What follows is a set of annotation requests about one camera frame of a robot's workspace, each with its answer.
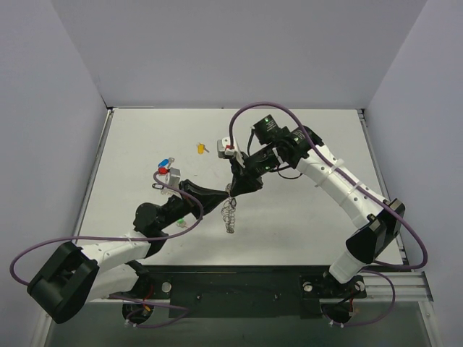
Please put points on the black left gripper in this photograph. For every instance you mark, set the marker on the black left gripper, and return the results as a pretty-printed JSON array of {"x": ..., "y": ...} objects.
[{"x": 190, "y": 196}]

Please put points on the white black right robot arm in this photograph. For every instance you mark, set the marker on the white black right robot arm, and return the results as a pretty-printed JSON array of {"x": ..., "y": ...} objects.
[{"x": 375, "y": 218}]

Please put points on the black tag with key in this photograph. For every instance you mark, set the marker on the black tag with key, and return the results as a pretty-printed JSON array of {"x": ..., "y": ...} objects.
[{"x": 162, "y": 189}]

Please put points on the metal key ring disc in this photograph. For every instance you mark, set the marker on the metal key ring disc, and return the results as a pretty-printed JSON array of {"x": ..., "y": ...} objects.
[{"x": 228, "y": 215}]

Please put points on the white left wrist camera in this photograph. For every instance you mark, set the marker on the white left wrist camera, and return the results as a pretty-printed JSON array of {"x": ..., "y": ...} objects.
[{"x": 172, "y": 178}]

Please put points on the key with yellow tag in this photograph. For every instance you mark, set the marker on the key with yellow tag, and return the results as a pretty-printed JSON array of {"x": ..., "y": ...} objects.
[{"x": 201, "y": 148}]

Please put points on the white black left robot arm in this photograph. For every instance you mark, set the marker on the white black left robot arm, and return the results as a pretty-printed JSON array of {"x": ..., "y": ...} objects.
[{"x": 74, "y": 275}]

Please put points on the key with green tag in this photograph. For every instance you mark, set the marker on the key with green tag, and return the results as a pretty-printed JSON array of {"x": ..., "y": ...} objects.
[{"x": 182, "y": 223}]

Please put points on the key with blue tag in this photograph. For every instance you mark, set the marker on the key with blue tag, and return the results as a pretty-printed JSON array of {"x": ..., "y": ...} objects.
[{"x": 166, "y": 163}]

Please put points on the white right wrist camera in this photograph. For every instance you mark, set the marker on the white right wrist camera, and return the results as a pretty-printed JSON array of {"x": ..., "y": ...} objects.
[{"x": 227, "y": 151}]

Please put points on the aluminium front frame rail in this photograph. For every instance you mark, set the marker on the aluminium front frame rail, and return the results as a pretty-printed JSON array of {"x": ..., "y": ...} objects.
[{"x": 370, "y": 283}]

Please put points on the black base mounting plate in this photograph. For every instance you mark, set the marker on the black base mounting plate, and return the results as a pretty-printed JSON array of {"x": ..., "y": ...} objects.
[{"x": 243, "y": 293}]

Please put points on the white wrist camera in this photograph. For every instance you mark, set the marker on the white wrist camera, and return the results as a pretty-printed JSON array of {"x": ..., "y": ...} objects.
[
  {"x": 172, "y": 178},
  {"x": 227, "y": 151}
]

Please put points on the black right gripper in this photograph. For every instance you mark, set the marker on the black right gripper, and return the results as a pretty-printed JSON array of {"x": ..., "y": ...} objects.
[{"x": 247, "y": 170}]

